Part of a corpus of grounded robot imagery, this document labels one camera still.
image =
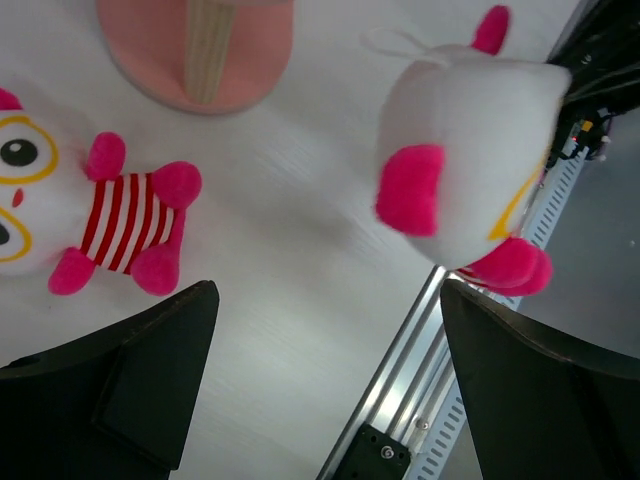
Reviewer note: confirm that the pink white panda plush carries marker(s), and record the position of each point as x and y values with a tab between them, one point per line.
79	210
463	139

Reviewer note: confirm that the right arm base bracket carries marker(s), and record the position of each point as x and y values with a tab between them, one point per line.
373	455

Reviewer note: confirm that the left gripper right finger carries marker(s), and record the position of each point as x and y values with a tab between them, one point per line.
580	416

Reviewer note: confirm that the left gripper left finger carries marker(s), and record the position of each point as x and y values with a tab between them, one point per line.
114	404

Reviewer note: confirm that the slotted cable duct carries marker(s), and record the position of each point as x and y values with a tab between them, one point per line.
489	339

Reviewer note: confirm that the aluminium mounting rail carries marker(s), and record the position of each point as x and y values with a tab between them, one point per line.
395	396

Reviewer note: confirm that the pink three-tier shelf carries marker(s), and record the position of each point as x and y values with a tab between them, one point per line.
204	57

